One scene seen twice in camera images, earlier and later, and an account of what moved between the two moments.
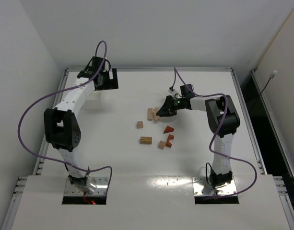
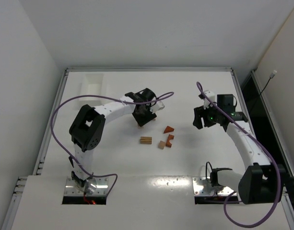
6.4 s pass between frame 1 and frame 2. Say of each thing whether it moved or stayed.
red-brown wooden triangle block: stayed
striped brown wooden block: stayed
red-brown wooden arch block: stayed
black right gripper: moved
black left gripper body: moved
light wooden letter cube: stayed
